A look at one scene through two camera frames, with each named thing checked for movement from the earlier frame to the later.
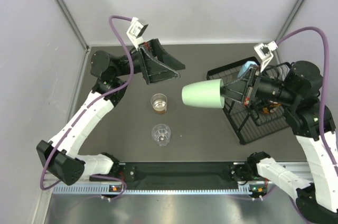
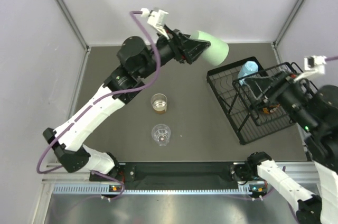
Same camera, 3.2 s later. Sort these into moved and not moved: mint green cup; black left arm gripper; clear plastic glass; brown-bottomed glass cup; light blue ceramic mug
Moved: black left arm gripper; mint green cup
Not moved: brown-bottomed glass cup; clear plastic glass; light blue ceramic mug
